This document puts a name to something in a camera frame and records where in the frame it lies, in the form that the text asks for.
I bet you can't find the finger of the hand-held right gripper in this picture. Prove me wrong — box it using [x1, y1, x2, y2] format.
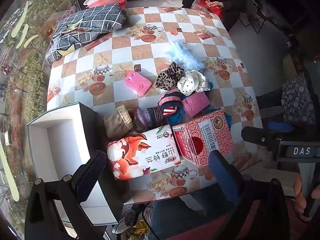
[267, 121, 295, 133]
[241, 127, 283, 146]

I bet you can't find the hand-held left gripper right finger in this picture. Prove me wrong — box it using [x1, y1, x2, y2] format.
[209, 150, 298, 240]

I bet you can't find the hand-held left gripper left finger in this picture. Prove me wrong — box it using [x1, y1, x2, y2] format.
[24, 150, 107, 240]

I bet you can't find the leopard print scrunchie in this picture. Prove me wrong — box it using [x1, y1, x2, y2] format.
[155, 61, 185, 90]

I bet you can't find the person's right hand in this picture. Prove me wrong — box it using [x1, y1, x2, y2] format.
[293, 172, 320, 214]

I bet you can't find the black chair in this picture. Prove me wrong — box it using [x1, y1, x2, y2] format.
[255, 55, 320, 140]

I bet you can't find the floral seat cushion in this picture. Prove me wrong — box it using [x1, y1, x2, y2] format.
[282, 77, 316, 126]

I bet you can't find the dark box with white inside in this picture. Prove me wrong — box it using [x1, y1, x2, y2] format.
[27, 102, 124, 226]

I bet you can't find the red patterned carton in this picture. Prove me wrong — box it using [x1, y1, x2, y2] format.
[172, 109, 234, 168]

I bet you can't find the person's jeans leg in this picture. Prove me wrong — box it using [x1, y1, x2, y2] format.
[146, 192, 242, 240]

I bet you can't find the floral tissue pack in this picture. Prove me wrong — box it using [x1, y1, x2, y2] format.
[106, 124, 182, 180]

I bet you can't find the beige woven pouch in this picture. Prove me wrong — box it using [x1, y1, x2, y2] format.
[103, 104, 133, 138]

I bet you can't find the person's grey shoe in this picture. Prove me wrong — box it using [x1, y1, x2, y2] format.
[112, 207, 147, 235]

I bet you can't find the person's red garment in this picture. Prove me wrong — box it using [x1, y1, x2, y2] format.
[172, 197, 320, 240]

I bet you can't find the pink sponge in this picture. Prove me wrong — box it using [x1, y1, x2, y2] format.
[124, 70, 152, 96]
[181, 92, 210, 118]

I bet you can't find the purple knitted cloth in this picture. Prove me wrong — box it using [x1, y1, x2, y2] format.
[132, 107, 153, 132]

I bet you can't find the blue cloth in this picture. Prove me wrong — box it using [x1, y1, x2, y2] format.
[167, 106, 187, 128]

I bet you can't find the red white striped cloth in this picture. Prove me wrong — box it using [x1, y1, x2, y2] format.
[162, 106, 181, 116]

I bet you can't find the white polka dot scrunchie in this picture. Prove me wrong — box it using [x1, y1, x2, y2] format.
[177, 69, 212, 96]

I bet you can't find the pink knitted headband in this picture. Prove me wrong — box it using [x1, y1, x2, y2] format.
[157, 92, 186, 108]

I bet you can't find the light blue fluffy scrunchie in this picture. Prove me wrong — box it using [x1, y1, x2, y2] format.
[166, 41, 206, 71]

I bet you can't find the checkered printed tablecloth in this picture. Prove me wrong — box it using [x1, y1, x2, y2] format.
[46, 6, 263, 205]

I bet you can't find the red plastic bag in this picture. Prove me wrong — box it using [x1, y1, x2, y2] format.
[191, 0, 223, 18]

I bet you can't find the grey plaid pillow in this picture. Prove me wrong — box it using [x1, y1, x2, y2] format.
[46, 3, 126, 63]

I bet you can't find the black metal folding frame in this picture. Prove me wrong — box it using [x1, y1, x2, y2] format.
[239, 0, 278, 34]

